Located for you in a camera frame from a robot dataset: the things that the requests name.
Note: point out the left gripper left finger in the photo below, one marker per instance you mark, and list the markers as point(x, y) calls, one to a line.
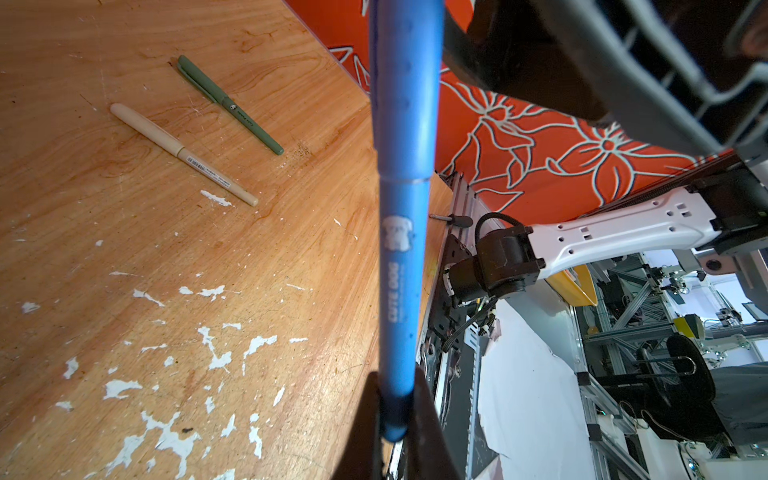
point(362, 455)

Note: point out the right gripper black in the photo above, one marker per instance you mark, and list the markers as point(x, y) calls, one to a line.
point(688, 76)

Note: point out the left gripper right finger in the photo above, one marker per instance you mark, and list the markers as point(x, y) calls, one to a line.
point(428, 457)

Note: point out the blue pen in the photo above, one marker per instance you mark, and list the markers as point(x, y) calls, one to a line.
point(405, 54)

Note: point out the beige pen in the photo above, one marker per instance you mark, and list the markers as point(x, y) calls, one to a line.
point(173, 146)

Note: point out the green pen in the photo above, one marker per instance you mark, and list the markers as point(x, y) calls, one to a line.
point(196, 77)

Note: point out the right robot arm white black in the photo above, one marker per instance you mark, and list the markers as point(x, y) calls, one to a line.
point(722, 215)

